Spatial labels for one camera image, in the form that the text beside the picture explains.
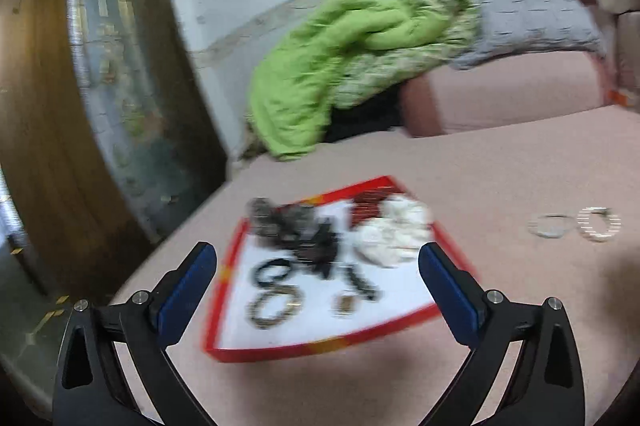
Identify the black scrunchie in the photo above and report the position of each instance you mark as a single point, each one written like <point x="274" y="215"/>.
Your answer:
<point x="260" y="278"/>

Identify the white patterned scrunchie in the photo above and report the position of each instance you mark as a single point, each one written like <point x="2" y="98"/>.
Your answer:
<point x="395" y="233"/>

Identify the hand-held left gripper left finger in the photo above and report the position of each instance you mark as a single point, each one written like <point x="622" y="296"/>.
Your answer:
<point x="187" y="293"/>

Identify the grey pillow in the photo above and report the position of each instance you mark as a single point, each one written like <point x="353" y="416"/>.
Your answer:
<point x="530" y="21"/>

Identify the leopard print scrunchie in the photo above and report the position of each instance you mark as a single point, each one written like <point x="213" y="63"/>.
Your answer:
<point x="260" y="313"/>

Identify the black cloth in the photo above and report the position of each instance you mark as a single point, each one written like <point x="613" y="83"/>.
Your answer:
<point x="365" y="116"/>

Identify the wooden door with glass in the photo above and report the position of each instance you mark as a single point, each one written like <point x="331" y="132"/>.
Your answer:
<point x="45" y="106"/>

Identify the small orange box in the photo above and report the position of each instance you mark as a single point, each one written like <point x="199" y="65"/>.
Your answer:
<point x="620" y="98"/>

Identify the pink bolster pillow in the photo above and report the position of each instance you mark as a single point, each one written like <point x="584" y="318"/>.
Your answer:
<point x="515" y="91"/>

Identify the red shallow box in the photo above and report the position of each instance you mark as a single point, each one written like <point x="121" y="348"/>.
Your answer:
<point x="395" y="301"/>

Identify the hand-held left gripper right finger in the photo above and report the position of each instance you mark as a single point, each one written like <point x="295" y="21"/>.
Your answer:
<point x="450" y="293"/>

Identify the green blanket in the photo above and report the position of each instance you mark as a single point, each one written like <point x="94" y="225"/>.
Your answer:
<point x="320" y="71"/>

